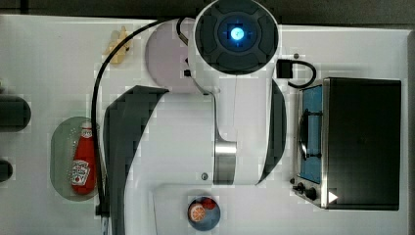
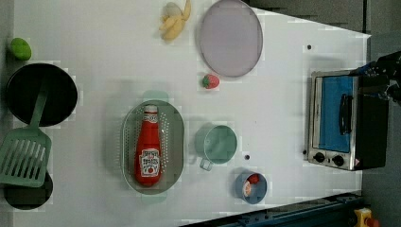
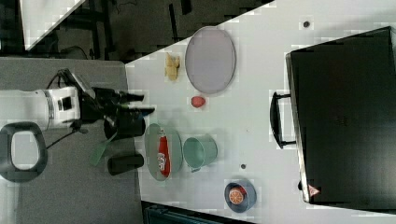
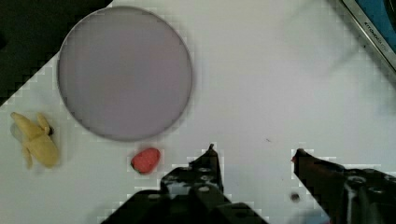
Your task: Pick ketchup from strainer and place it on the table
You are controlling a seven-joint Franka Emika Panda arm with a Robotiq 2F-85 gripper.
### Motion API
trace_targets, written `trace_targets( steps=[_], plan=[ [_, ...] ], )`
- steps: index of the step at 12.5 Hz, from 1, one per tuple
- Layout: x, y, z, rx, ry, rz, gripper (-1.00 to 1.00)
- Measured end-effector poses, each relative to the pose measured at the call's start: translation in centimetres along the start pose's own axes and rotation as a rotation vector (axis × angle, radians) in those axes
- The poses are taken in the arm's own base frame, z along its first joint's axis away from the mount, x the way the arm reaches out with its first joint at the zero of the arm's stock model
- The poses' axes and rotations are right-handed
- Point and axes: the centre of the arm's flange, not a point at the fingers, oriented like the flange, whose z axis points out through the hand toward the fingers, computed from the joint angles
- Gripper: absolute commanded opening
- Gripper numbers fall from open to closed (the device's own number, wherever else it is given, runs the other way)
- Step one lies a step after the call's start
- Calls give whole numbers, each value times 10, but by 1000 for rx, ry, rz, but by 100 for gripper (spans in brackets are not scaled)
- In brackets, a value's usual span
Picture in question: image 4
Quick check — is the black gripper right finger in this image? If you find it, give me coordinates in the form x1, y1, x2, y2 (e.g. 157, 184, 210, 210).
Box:
291, 148, 396, 224

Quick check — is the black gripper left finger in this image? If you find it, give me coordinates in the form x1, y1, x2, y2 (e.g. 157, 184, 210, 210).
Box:
101, 145, 268, 224

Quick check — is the red strawberry toy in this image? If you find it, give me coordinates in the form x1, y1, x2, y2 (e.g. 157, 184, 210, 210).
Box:
131, 147, 161, 175

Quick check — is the round grey plate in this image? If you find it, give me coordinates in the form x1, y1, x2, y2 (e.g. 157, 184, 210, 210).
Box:
57, 7, 193, 141

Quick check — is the yellow peeled banana toy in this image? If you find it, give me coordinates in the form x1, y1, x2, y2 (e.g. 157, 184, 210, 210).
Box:
10, 112, 60, 169

